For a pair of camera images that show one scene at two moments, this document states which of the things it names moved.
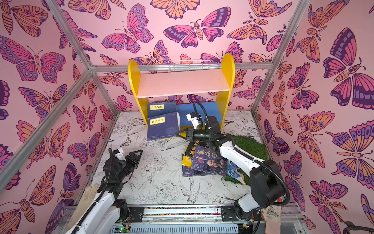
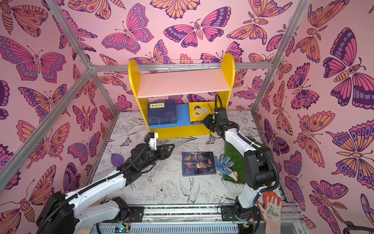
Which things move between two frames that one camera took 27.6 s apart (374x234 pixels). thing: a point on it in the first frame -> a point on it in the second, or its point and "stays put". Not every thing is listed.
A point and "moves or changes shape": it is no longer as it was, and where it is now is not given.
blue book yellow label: (160, 108) -> (154, 119)
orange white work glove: (272, 216) stays put
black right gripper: (189, 133) -> (210, 122)
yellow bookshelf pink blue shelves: (199, 93) stays put
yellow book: (187, 161) -> (199, 111)
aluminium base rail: (206, 219) stays put
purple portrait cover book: (204, 159) moves or changes shape
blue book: (163, 126) -> (162, 112)
